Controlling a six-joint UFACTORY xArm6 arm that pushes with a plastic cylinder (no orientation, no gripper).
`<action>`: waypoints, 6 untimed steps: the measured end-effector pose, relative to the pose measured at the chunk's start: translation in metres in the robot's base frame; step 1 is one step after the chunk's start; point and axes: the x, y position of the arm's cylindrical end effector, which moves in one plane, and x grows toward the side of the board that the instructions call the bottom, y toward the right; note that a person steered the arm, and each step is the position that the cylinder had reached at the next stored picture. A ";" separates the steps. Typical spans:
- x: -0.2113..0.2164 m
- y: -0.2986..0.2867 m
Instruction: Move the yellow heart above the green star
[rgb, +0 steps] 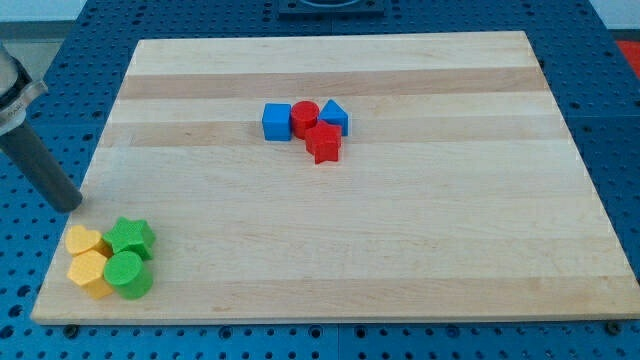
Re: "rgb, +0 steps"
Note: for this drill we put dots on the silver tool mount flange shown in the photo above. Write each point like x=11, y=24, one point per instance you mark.
x=18, y=91

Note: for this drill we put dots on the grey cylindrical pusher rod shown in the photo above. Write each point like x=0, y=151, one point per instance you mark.
x=28, y=152

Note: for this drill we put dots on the yellow heart block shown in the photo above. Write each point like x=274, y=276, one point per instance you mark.
x=79, y=239

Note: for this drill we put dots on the green star block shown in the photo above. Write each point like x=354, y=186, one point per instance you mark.
x=131, y=235

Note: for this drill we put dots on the red star block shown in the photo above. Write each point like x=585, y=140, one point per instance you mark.
x=323, y=142

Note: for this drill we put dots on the yellow hexagon block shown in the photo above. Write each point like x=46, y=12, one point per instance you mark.
x=86, y=271

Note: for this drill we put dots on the green cylinder block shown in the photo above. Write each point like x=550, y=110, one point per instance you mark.
x=128, y=275

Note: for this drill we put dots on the blue cube block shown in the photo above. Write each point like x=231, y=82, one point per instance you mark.
x=276, y=122

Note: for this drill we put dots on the red cylinder block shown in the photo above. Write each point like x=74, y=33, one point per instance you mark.
x=303, y=116

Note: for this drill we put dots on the blue triangle block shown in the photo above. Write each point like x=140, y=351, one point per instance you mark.
x=334, y=114

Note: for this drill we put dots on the large wooden board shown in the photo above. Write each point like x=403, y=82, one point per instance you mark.
x=459, y=194

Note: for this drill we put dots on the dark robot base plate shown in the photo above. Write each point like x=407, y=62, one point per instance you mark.
x=298, y=8

